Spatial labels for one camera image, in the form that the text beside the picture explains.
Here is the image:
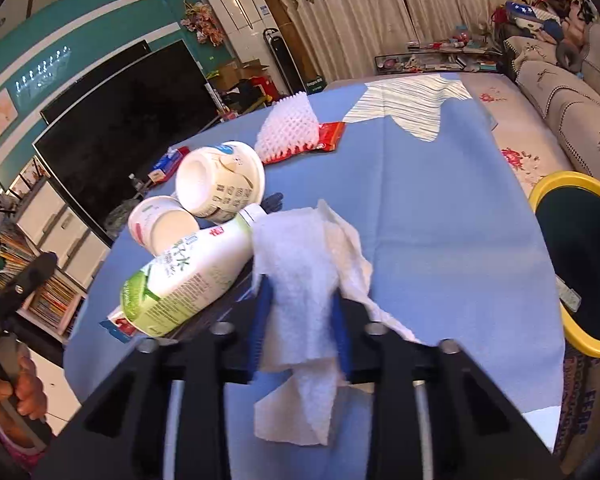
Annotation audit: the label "red tray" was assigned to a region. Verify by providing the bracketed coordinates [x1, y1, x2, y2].
[147, 146, 191, 183]

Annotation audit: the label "beige embroidered sofa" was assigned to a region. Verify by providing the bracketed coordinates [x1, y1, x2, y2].
[502, 22, 600, 201]

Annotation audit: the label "large black television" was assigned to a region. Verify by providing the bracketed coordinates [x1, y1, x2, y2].
[32, 39, 223, 248]

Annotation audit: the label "blue wet wipes pack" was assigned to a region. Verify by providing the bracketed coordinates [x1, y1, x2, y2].
[155, 152, 185, 175]

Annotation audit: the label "small white yogurt cup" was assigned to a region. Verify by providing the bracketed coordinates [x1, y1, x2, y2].
[128, 195, 201, 257]

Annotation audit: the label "black wall screen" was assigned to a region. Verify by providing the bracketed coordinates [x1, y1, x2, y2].
[40, 40, 152, 126]

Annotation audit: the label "cardboard boxes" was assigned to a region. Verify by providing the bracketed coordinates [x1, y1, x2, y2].
[215, 60, 276, 111]

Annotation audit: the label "white television cabinet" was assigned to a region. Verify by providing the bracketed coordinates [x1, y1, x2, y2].
[0, 157, 113, 341]

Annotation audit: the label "cluttered low glass table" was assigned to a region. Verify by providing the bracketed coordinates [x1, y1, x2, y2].
[375, 42, 506, 78]

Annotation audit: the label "person's left hand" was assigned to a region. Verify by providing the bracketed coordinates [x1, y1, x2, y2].
[0, 354, 48, 421]

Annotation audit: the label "glass ashtray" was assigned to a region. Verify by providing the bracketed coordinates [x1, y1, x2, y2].
[105, 200, 141, 238]

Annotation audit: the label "person's left forearm pink sleeve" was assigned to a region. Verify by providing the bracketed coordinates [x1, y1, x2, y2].
[0, 417, 46, 472]

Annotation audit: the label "small red blue packet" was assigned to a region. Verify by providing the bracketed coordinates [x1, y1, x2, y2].
[99, 310, 141, 343]

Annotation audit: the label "pile of clothes and toys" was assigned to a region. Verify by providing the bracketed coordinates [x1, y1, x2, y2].
[495, 0, 600, 46]

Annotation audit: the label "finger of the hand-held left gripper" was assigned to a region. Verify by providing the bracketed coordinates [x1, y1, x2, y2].
[0, 252, 58, 321]

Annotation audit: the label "black tower fan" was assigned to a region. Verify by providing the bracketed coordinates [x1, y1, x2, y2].
[263, 28, 306, 98]

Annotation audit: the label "white standing air conditioner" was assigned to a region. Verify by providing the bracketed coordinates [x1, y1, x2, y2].
[201, 0, 281, 68]

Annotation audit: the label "red snack wrapper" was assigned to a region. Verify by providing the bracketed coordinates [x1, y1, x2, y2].
[262, 121, 347, 165]

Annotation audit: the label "artificial flower decoration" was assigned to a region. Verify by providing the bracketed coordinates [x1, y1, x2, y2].
[180, 1, 226, 47]

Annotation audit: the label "white foam fruit net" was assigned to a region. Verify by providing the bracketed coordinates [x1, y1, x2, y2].
[254, 92, 322, 161]

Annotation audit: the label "white paper towel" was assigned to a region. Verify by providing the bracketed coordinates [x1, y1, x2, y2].
[250, 199, 422, 447]

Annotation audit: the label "white bottle green label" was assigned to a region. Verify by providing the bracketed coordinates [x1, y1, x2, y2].
[120, 204, 271, 338]

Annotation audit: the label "large white yogurt cup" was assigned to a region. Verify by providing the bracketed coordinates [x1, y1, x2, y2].
[175, 141, 266, 224]

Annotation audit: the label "pile of books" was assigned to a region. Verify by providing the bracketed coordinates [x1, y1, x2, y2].
[0, 210, 81, 333]

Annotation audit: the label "beige patterned curtains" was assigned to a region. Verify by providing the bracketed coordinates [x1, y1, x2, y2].
[245, 0, 546, 86]

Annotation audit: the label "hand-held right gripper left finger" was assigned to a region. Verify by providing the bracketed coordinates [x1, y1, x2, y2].
[32, 274, 276, 480]

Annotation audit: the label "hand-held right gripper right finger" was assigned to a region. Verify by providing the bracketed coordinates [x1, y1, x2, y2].
[331, 292, 566, 480]

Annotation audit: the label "yellow trash bin black bag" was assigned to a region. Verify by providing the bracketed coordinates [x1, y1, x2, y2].
[528, 171, 600, 358]

